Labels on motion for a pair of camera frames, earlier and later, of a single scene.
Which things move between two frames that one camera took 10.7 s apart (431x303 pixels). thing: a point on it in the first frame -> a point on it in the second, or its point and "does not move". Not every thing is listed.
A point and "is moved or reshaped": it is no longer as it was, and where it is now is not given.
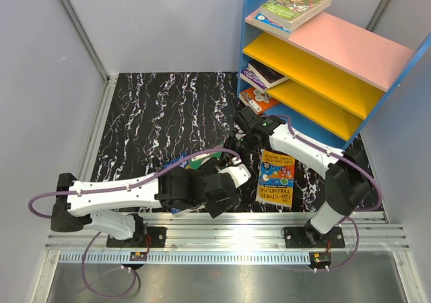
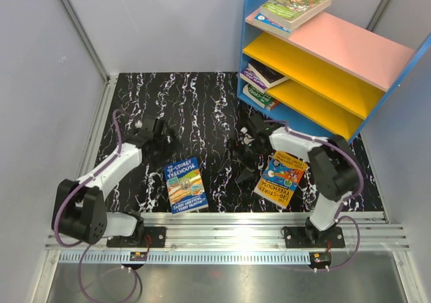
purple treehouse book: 252,78 does not move
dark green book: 196,161 -> 258,96
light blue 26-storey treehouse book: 271,25 does not move
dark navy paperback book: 268,76 does not move
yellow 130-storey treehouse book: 275,179 is moved or reshaped
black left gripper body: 215,209 -> 163,149
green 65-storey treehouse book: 289,9 does not move
